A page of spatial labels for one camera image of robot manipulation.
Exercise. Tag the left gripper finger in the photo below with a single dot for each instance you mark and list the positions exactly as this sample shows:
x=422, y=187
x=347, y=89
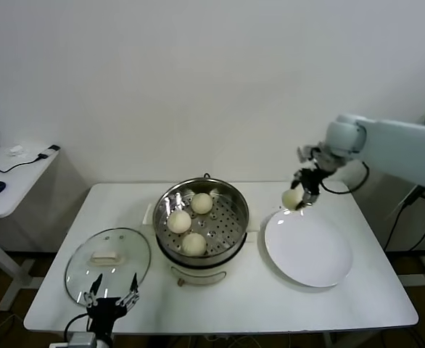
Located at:
x=133, y=290
x=95, y=288

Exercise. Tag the perforated steel steamer basket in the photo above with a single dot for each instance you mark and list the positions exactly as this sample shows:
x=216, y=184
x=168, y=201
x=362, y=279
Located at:
x=223, y=232

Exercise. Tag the white side desk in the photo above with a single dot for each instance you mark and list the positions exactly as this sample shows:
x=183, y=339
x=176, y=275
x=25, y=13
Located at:
x=16, y=188

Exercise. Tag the thin white leaning strip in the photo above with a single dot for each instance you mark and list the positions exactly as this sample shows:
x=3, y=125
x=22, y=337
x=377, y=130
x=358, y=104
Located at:
x=394, y=210

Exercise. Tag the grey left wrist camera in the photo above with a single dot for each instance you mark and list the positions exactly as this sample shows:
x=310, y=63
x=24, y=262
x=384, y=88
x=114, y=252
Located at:
x=81, y=341

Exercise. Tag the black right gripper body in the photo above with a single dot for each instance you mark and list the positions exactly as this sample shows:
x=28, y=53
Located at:
x=312, y=179

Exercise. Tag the small black phone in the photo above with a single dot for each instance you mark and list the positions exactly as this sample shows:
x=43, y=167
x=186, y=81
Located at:
x=54, y=147

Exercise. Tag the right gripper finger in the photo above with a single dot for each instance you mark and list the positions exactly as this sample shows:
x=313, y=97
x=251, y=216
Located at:
x=296, y=181
x=310, y=200

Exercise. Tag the small white crumpled object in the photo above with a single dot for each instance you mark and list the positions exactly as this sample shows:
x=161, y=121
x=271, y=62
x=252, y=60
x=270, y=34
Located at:
x=16, y=149

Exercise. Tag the white electric cooker pot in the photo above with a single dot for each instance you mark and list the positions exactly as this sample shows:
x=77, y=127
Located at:
x=198, y=272

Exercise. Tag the white steamed baozi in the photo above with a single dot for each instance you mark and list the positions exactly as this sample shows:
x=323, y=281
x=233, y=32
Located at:
x=291, y=198
x=201, y=203
x=179, y=222
x=194, y=244

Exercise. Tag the black power adapter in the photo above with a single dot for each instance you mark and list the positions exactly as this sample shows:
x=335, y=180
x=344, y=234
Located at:
x=415, y=195

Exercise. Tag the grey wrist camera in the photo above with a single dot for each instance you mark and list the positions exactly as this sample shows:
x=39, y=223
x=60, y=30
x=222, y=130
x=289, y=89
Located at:
x=81, y=341
x=307, y=152

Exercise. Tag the pale right robot arm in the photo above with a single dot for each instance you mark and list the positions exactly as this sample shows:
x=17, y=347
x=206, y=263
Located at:
x=397, y=148

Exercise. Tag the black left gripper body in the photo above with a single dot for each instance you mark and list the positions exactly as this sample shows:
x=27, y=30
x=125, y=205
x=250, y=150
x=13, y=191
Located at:
x=103, y=310

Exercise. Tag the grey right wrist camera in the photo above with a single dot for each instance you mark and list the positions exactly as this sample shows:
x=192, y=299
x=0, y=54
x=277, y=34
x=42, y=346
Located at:
x=307, y=152

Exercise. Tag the white round plate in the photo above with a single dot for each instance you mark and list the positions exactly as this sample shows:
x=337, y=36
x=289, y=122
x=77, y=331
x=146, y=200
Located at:
x=307, y=250

